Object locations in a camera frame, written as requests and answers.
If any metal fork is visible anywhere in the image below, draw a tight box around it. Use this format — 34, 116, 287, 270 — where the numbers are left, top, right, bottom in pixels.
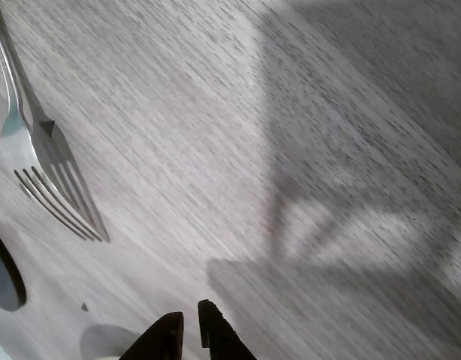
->
0, 0, 106, 243

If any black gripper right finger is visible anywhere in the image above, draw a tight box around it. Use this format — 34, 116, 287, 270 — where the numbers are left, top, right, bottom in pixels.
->
197, 298, 258, 360

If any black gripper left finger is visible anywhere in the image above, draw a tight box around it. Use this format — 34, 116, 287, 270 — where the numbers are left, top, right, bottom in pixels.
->
119, 311, 185, 360

